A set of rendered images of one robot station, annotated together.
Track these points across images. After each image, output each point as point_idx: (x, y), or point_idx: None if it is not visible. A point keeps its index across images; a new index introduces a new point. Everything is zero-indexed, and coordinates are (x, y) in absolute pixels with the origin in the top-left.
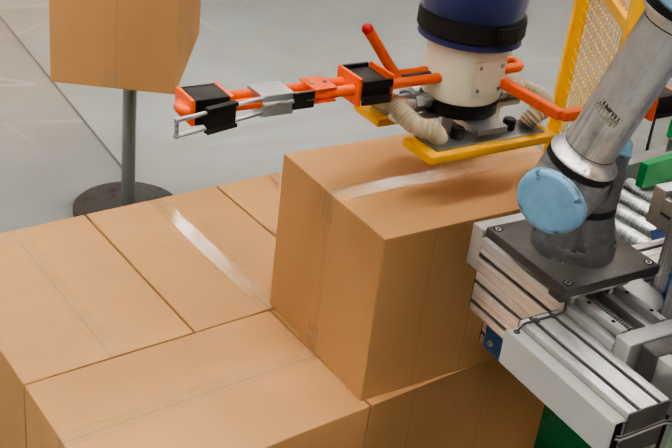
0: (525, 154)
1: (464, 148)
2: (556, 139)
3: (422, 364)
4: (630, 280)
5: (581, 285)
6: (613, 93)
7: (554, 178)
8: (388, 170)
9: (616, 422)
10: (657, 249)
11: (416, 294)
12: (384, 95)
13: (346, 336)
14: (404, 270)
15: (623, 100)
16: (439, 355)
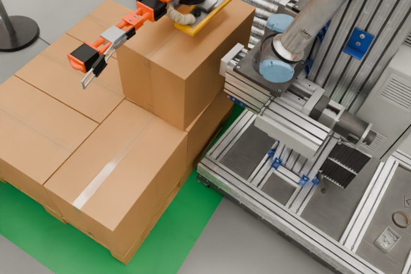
0: None
1: (203, 20)
2: (276, 44)
3: (201, 106)
4: (298, 74)
5: (284, 89)
6: (309, 26)
7: (281, 65)
8: (164, 31)
9: (316, 150)
10: None
11: (197, 88)
12: (164, 11)
13: (170, 111)
14: (192, 84)
15: (314, 29)
16: (206, 99)
